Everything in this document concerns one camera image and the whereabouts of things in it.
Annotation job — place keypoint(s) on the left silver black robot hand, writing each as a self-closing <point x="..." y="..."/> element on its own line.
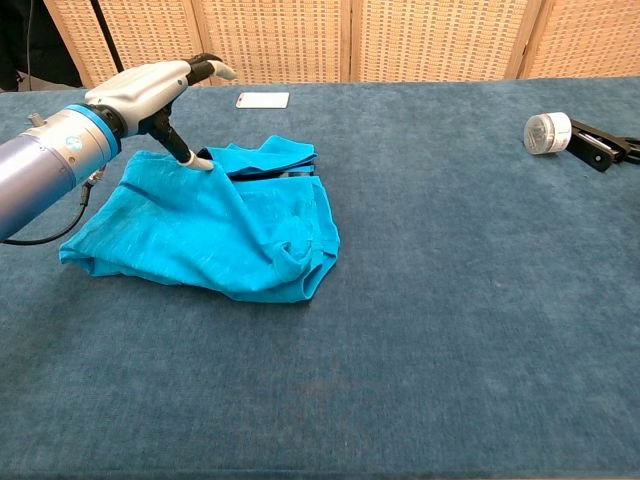
<point x="140" y="92"/>

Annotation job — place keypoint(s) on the blue Carolina Panthers T-shirt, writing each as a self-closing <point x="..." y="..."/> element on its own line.
<point x="200" y="240"/>

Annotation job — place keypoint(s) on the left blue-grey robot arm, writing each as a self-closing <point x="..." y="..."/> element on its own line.
<point x="40" y="170"/>

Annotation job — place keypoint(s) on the black tripod stand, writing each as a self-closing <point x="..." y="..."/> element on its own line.
<point x="107" y="35"/>

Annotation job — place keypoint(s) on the white card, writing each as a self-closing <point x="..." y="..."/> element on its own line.
<point x="262" y="100"/>

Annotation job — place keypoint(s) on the wicker folding screen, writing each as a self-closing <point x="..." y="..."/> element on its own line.
<point x="310" y="40"/>

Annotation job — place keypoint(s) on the blue carpet table cover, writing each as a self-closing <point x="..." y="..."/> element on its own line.
<point x="350" y="375"/>

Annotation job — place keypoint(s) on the small clear jar white label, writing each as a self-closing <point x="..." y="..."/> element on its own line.
<point x="545" y="134"/>

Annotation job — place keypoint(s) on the black stapler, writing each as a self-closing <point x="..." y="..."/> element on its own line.
<point x="595" y="147"/>

